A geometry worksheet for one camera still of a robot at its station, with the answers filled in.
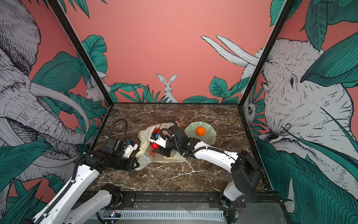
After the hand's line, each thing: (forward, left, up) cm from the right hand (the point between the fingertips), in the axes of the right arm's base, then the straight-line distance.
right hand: (153, 145), depth 75 cm
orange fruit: (+19, -28, -14) cm, 36 cm away
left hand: (-8, +7, -5) cm, 12 cm away
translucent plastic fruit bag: (-4, +4, -5) cm, 8 cm away
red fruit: (-2, -2, +4) cm, 5 cm away
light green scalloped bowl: (+15, -34, -15) cm, 40 cm away
